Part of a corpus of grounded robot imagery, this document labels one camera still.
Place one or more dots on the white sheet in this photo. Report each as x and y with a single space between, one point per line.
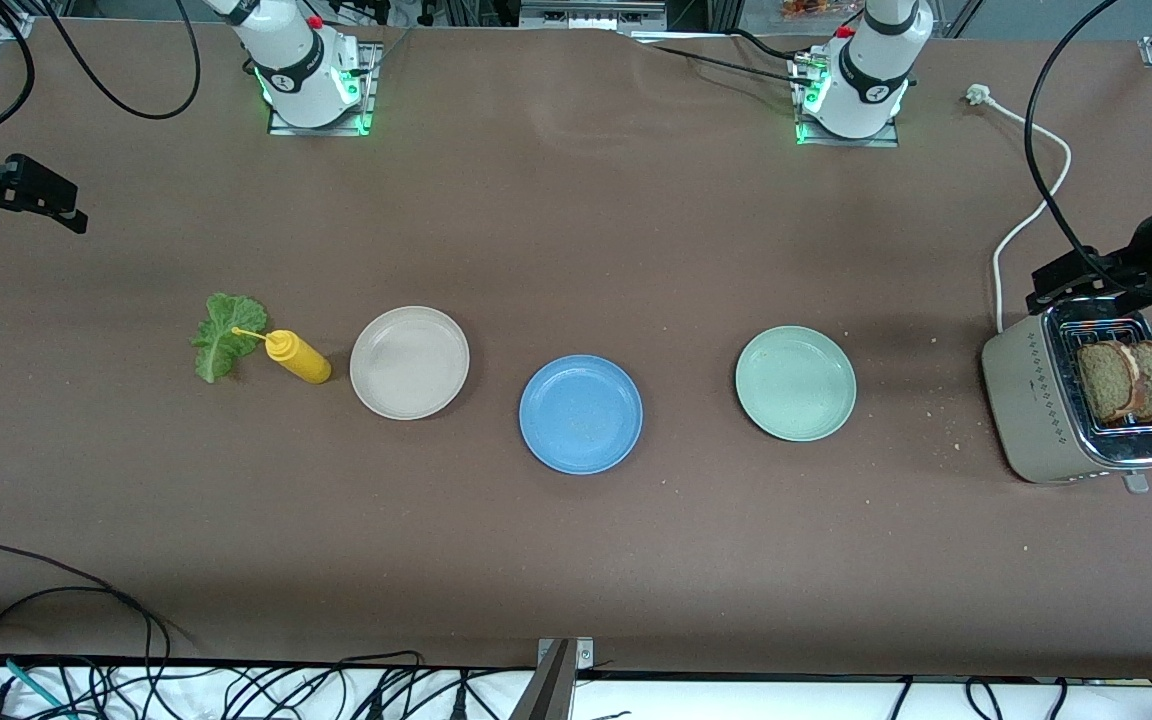
736 705

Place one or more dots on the small metal bracket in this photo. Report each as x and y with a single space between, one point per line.
584 652

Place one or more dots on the mint green round plate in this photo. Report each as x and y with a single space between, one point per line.
796 384

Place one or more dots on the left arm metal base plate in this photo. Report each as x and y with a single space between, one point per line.
851 142

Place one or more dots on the yellow mustard squeeze bottle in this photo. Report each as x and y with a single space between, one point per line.
301 360

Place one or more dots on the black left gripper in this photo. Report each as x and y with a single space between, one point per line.
1133 262

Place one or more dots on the grey metal box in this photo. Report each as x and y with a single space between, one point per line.
591 12

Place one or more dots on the blue round plate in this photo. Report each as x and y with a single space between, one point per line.
581 415

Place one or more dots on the beige chrome toaster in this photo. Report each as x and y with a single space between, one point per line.
1031 400

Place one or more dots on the orange packet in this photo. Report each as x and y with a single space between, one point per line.
816 8

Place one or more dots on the beige round plate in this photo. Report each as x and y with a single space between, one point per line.
409 363

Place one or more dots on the green lettuce leaf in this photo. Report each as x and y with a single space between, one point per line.
221 340

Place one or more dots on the dark metal pole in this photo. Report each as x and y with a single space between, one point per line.
546 695

